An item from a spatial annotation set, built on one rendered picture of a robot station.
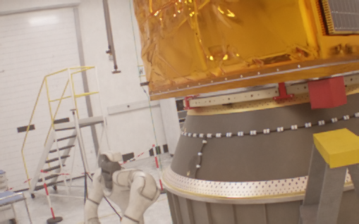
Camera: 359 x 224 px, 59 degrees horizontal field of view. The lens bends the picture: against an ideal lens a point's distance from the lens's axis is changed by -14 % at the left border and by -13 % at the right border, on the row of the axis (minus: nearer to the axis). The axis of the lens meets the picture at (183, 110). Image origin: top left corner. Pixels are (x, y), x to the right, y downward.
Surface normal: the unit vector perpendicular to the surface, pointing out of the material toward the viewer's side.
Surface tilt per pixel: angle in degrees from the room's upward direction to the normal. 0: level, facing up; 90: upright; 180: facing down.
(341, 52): 90
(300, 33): 92
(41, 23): 90
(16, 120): 90
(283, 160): 62
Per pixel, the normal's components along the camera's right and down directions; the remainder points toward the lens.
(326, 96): -0.86, 0.18
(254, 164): -0.55, -0.34
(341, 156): -0.22, 0.09
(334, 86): 0.48, -0.04
